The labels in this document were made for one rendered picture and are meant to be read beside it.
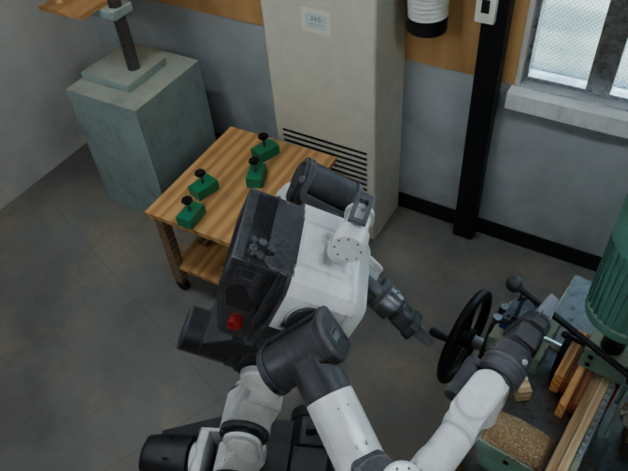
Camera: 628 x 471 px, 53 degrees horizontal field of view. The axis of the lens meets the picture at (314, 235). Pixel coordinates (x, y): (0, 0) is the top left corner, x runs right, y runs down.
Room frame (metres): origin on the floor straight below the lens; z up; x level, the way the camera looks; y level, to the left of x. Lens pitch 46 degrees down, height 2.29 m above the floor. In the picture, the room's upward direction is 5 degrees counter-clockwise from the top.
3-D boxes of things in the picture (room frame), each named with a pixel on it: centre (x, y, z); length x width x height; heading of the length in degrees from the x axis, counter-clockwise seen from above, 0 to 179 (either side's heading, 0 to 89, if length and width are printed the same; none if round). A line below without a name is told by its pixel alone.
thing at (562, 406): (0.79, -0.61, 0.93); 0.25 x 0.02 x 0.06; 139
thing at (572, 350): (0.81, -0.59, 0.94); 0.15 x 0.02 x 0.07; 139
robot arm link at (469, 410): (0.57, -0.27, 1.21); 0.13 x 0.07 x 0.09; 135
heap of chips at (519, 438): (0.64, -0.43, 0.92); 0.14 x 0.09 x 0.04; 49
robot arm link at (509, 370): (0.62, -0.30, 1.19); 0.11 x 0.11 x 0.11; 49
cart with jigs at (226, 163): (2.06, 0.28, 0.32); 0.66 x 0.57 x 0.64; 148
